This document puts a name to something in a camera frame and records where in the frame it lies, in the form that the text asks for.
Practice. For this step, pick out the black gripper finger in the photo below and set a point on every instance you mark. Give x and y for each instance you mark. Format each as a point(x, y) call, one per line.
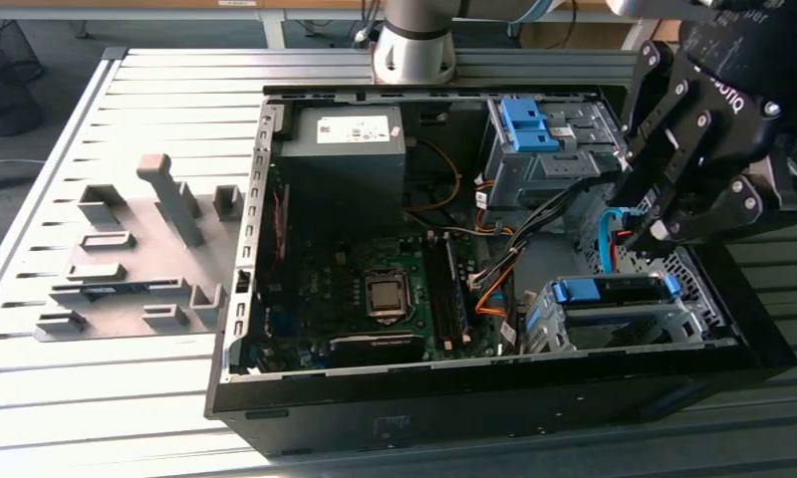
point(763, 204)
point(657, 149)

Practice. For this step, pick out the hard disk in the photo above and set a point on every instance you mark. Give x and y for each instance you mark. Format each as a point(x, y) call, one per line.
point(581, 290)

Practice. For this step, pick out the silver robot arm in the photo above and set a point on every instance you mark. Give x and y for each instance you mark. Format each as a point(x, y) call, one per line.
point(411, 55)

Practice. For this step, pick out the silver disk bay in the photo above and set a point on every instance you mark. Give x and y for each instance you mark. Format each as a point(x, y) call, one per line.
point(543, 343)

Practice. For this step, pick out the grey metal drive cage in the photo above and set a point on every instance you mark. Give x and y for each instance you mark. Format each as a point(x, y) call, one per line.
point(543, 174)

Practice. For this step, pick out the blue plastic drive latch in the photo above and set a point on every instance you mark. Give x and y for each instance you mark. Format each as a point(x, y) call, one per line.
point(527, 129)

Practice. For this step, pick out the grey power supply unit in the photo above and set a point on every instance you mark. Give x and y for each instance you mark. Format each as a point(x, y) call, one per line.
point(345, 179)

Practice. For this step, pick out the silver CPU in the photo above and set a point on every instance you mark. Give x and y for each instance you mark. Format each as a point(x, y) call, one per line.
point(386, 295)

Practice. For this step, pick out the CPU socket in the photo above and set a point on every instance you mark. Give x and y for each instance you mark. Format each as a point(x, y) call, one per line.
point(387, 318)

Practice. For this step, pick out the black graphics card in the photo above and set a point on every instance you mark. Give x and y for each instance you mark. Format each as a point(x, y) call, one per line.
point(378, 348)

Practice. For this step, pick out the green motherboard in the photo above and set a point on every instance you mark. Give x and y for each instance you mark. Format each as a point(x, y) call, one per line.
point(318, 299)

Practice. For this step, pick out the black open PC case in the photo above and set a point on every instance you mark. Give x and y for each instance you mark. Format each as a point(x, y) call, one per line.
point(438, 413)

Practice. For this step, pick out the white desk with wooden top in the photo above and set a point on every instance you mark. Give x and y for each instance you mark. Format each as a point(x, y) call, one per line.
point(271, 30)

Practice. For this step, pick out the grey parts rack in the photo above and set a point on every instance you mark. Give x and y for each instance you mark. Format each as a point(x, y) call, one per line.
point(138, 234)

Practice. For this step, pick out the blue RAM stick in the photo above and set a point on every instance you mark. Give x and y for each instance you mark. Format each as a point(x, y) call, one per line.
point(115, 290)

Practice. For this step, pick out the black mesh waste basket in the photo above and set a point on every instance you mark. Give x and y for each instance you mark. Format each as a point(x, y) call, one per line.
point(2, 99)

